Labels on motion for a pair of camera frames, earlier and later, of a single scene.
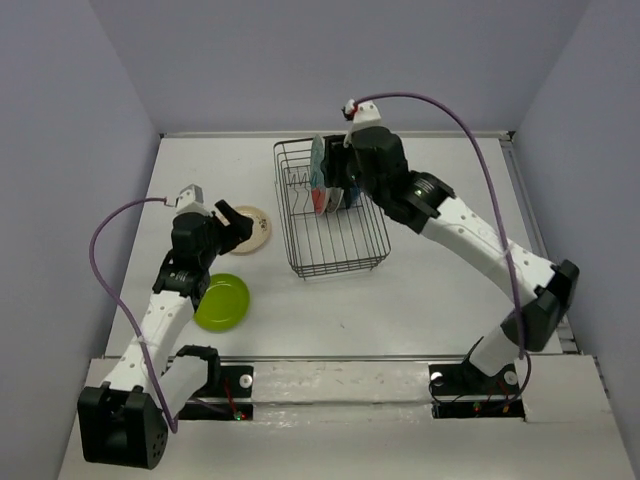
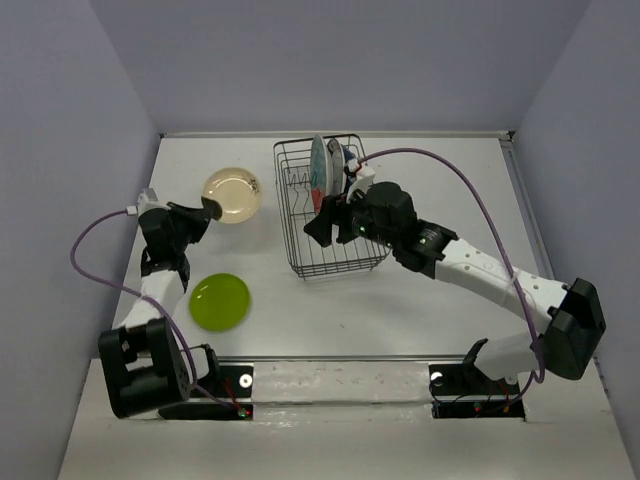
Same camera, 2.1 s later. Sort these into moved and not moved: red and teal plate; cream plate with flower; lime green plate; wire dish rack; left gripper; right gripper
Moved: left gripper; cream plate with flower; right gripper
Not moved: wire dish rack; lime green plate; red and teal plate
